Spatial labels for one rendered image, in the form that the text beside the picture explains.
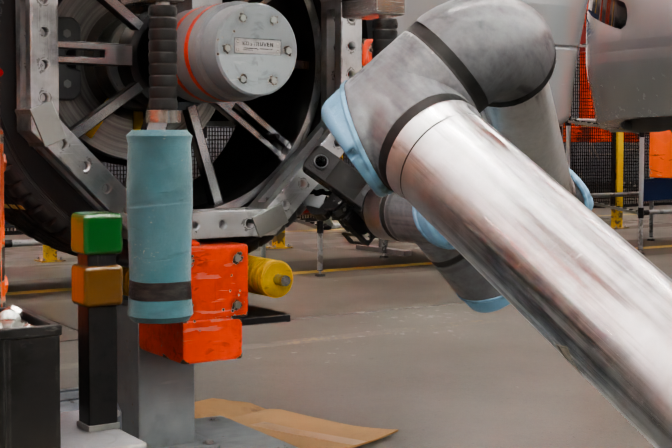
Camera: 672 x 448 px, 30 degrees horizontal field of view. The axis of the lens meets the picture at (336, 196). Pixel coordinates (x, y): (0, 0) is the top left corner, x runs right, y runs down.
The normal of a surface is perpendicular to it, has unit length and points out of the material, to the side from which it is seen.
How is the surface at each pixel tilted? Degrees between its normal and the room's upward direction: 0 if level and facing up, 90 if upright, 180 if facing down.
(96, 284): 90
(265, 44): 90
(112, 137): 90
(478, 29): 63
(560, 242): 49
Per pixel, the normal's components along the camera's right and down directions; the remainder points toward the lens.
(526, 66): 0.72, 0.36
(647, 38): -0.89, -0.01
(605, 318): -0.60, -0.32
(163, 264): 0.23, 0.07
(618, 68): -0.93, 0.25
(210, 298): 0.55, 0.04
